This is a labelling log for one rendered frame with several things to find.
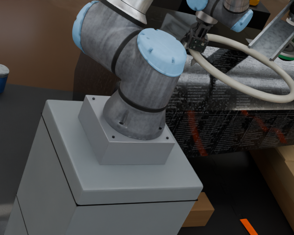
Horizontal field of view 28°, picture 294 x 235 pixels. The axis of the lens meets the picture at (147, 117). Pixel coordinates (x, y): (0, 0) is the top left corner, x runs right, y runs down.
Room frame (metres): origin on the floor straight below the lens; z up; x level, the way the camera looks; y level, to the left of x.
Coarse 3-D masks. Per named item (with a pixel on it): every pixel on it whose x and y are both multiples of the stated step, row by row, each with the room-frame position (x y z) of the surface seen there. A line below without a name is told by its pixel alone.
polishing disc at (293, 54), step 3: (291, 42) 2.88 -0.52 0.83; (291, 45) 2.84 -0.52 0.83; (285, 48) 2.76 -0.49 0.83; (288, 48) 2.78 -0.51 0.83; (291, 48) 2.80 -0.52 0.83; (282, 51) 2.71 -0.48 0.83; (285, 51) 2.73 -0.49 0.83; (288, 51) 2.75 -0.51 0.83; (291, 51) 2.76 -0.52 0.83; (282, 54) 2.70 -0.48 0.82; (285, 54) 2.70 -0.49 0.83; (288, 54) 2.71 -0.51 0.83; (291, 54) 2.73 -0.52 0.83
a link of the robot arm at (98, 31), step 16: (112, 0) 1.52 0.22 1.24; (128, 0) 1.53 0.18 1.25; (144, 0) 1.55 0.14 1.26; (80, 16) 1.50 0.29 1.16; (96, 16) 1.50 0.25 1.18; (112, 16) 1.49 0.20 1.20; (128, 16) 1.50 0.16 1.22; (144, 16) 1.55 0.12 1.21; (80, 32) 1.48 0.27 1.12; (96, 32) 1.47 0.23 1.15; (112, 32) 1.47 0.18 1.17; (128, 32) 1.48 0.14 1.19; (80, 48) 1.50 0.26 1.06; (96, 48) 1.45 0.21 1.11; (112, 48) 1.44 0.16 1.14
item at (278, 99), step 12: (216, 36) 2.36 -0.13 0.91; (240, 48) 2.40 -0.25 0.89; (204, 60) 2.02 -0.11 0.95; (264, 60) 2.38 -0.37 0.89; (216, 72) 1.97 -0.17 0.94; (276, 72) 2.33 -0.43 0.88; (228, 84) 1.95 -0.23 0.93; (240, 84) 1.95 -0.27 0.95; (288, 84) 2.24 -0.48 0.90; (252, 96) 1.95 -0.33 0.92; (264, 96) 1.96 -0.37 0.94; (276, 96) 2.00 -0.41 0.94; (288, 96) 2.06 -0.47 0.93
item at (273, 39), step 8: (288, 8) 2.81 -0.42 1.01; (280, 16) 2.72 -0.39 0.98; (272, 24) 2.62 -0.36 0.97; (280, 24) 2.70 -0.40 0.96; (288, 24) 2.72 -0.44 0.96; (264, 32) 2.53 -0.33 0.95; (272, 32) 2.62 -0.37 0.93; (280, 32) 2.64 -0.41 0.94; (288, 32) 2.66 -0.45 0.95; (256, 40) 2.46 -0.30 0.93; (264, 40) 2.54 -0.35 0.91; (272, 40) 2.56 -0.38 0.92; (280, 40) 2.58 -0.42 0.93; (288, 40) 2.53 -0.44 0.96; (256, 48) 2.47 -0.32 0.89; (264, 48) 2.48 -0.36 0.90; (272, 48) 2.50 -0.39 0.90; (280, 48) 2.46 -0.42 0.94; (272, 56) 2.38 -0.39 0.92; (264, 64) 2.39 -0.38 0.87
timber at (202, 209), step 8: (200, 200) 2.26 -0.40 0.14; (208, 200) 2.29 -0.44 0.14; (192, 208) 2.18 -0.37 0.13; (200, 208) 2.20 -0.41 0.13; (208, 208) 2.23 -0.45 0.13; (192, 216) 2.18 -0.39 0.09; (200, 216) 2.20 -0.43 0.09; (208, 216) 2.23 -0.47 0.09; (184, 224) 2.17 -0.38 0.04; (192, 224) 2.19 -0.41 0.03; (200, 224) 2.22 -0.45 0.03
